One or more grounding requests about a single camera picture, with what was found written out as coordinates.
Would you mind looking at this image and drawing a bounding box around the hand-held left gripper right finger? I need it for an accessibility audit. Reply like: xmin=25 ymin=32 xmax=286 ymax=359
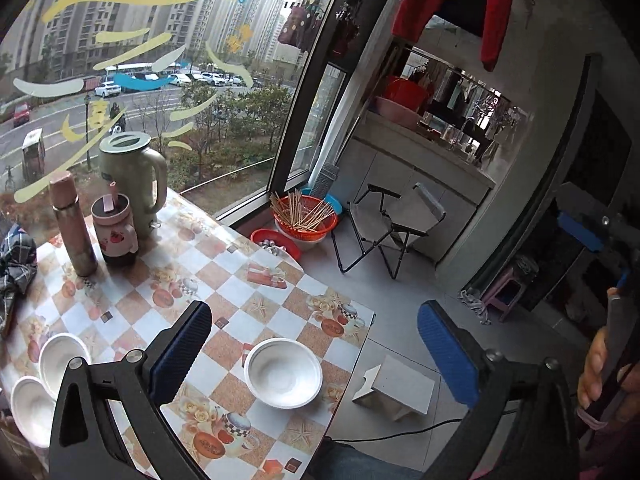
xmin=417 ymin=301 xmax=583 ymax=480

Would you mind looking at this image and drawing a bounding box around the blue plastic basin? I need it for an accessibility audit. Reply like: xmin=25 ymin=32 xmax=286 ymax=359
xmin=300 ymin=187 xmax=345 ymax=216

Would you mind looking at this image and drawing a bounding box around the dark checked cloth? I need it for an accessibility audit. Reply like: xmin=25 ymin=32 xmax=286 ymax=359
xmin=0 ymin=222 xmax=40 ymax=338

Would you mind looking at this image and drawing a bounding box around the green electric kettle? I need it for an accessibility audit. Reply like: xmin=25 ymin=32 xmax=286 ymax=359
xmin=97 ymin=131 xmax=168 ymax=241

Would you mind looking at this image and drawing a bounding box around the red hanging garment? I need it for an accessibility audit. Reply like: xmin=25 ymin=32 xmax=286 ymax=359
xmin=391 ymin=0 xmax=518 ymax=72

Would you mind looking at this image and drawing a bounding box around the white disposable bowl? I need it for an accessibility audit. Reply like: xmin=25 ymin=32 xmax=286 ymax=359
xmin=243 ymin=337 xmax=324 ymax=409
xmin=38 ymin=332 xmax=93 ymax=401
xmin=10 ymin=376 xmax=58 ymax=448

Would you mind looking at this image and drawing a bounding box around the pink plastic stool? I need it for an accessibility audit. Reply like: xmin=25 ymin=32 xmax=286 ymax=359
xmin=482 ymin=267 xmax=538 ymax=323

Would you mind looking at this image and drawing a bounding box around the checkered printed tablecloth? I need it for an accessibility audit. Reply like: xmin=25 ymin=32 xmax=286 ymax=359
xmin=0 ymin=187 xmax=376 ymax=480

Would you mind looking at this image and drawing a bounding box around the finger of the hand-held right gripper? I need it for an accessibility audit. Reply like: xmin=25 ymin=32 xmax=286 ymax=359
xmin=556 ymin=210 xmax=640 ymax=257
xmin=616 ymin=256 xmax=640 ymax=291

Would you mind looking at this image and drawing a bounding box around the person's right hand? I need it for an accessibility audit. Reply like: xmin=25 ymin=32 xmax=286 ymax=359
xmin=576 ymin=329 xmax=610 ymax=411

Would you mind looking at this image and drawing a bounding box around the window with yellow stickers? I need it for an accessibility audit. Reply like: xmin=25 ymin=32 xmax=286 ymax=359
xmin=0 ymin=0 xmax=361 ymax=226

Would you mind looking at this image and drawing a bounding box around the bundle of bamboo skewers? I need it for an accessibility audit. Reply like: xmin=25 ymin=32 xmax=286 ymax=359
xmin=270 ymin=190 xmax=335 ymax=233

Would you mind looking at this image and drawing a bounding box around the orange plastic basket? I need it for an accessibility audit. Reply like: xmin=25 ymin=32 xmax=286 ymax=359
xmin=272 ymin=195 xmax=338 ymax=241

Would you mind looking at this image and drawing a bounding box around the white step stool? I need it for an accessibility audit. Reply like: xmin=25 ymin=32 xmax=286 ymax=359
xmin=351 ymin=355 xmax=436 ymax=421

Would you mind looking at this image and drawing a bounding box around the grey washboard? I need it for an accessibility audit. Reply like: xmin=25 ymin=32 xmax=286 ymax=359
xmin=312 ymin=162 xmax=341 ymax=198

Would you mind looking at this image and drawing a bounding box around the red plastic basin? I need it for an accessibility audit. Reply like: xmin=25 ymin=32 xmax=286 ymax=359
xmin=382 ymin=76 xmax=436 ymax=113

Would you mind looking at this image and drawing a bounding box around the red plastic basket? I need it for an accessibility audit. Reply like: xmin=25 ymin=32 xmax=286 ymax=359
xmin=250 ymin=228 xmax=303 ymax=263

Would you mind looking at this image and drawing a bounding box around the white sink cabinet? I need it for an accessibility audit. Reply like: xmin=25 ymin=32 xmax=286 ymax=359
xmin=345 ymin=110 xmax=496 ymax=266

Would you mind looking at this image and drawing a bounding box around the black cable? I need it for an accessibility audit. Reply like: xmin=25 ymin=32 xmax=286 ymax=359
xmin=325 ymin=407 xmax=518 ymax=446

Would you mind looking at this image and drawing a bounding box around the person's right leg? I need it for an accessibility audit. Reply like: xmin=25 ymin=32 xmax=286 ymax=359
xmin=305 ymin=437 xmax=426 ymax=480

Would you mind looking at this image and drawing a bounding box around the pink thermos bottle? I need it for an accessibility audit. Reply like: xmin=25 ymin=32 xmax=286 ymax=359
xmin=48 ymin=170 xmax=99 ymax=278

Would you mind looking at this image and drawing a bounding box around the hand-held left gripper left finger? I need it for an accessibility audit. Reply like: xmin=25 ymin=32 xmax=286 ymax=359
xmin=48 ymin=301 xmax=213 ymax=480

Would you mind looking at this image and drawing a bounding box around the pink lidded mug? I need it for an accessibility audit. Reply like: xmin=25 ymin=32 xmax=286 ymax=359
xmin=91 ymin=182 xmax=141 ymax=268

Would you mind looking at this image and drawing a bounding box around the maroon dotted hanging pouch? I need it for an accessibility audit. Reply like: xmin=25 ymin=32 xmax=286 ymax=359
xmin=277 ymin=0 xmax=326 ymax=53

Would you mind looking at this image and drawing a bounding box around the pink plastic basin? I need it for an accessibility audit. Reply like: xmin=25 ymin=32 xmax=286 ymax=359
xmin=372 ymin=96 xmax=423 ymax=131

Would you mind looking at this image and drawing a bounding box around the black folding chair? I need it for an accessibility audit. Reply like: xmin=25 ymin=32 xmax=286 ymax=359
xmin=330 ymin=182 xmax=447 ymax=281

